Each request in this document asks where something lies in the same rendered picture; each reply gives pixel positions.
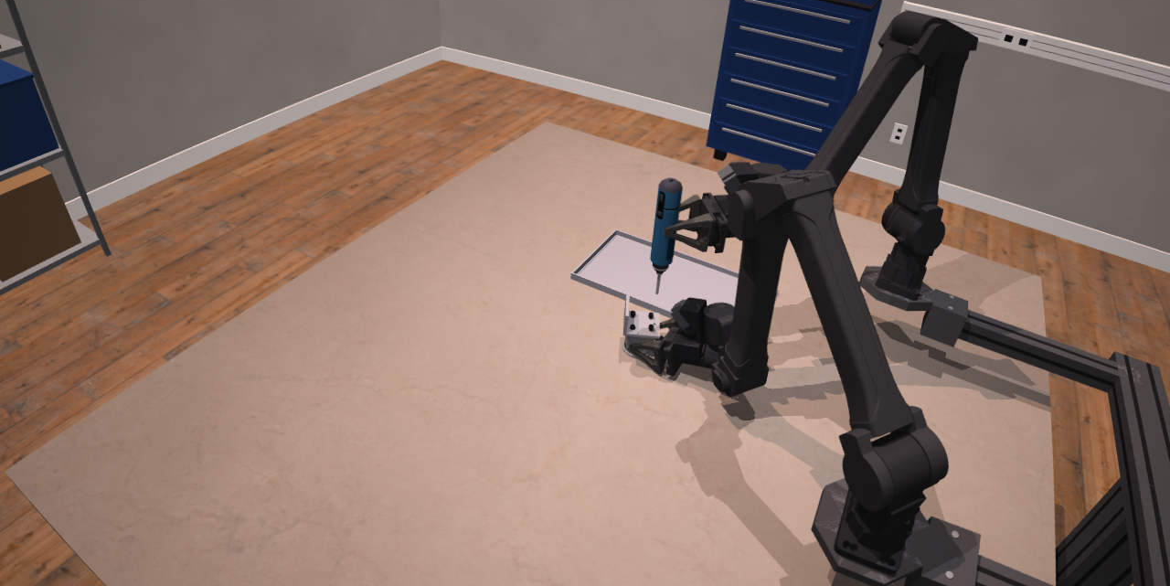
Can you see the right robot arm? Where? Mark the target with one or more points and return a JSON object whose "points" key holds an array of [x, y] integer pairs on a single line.
{"points": [[913, 215]]}

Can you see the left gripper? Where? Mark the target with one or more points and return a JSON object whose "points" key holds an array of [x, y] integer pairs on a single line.
{"points": [[658, 348]]}

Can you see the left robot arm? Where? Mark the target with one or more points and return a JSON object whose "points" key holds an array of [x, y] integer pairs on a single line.
{"points": [[904, 462]]}

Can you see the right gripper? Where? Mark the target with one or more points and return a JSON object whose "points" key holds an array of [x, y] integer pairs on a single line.
{"points": [[712, 226]]}

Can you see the dark blue electric screwdriver barrel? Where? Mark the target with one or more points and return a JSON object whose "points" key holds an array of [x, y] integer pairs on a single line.
{"points": [[666, 215]]}

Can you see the grey l-shaped bracket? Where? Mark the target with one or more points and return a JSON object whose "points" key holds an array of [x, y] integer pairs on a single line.
{"points": [[641, 321]]}

